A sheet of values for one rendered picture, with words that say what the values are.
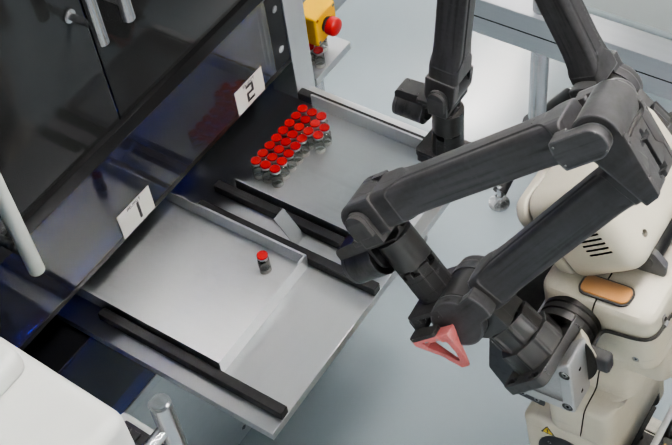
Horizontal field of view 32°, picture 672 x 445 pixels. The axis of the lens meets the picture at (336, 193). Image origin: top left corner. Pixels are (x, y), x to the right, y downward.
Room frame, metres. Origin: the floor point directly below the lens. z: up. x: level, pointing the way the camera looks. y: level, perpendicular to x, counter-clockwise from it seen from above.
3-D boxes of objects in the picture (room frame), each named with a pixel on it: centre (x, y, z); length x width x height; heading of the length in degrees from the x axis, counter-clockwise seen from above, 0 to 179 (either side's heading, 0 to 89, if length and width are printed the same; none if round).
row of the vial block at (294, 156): (1.55, 0.06, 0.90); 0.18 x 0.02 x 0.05; 140
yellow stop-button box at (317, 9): (1.82, 0.00, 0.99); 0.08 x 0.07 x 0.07; 50
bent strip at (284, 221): (1.32, 0.05, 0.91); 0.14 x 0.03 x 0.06; 51
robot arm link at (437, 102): (1.44, -0.18, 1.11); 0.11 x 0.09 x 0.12; 52
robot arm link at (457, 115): (1.42, -0.21, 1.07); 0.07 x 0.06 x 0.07; 52
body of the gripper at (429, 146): (1.41, -0.21, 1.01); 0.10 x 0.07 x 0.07; 50
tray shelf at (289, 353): (1.37, 0.12, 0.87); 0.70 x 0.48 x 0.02; 140
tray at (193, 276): (1.29, 0.28, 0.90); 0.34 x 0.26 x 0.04; 50
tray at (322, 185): (1.48, -0.03, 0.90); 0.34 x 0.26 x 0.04; 50
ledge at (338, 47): (1.86, 0.02, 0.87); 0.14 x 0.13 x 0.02; 50
